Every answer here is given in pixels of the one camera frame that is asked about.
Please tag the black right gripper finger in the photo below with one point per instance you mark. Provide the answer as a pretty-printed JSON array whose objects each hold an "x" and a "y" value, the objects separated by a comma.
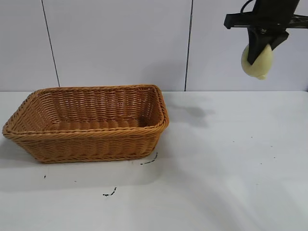
[
  {"x": 279, "y": 41},
  {"x": 256, "y": 47}
]

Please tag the brown woven wicker basket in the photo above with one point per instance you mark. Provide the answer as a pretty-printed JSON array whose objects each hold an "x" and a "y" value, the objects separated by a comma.
[{"x": 96, "y": 142}]

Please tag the pale yellow round fruit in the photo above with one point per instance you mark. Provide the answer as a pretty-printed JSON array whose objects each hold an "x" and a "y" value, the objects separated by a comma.
[{"x": 260, "y": 66}]

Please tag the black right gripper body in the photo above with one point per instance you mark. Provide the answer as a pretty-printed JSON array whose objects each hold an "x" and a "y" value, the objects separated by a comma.
[{"x": 274, "y": 16}]

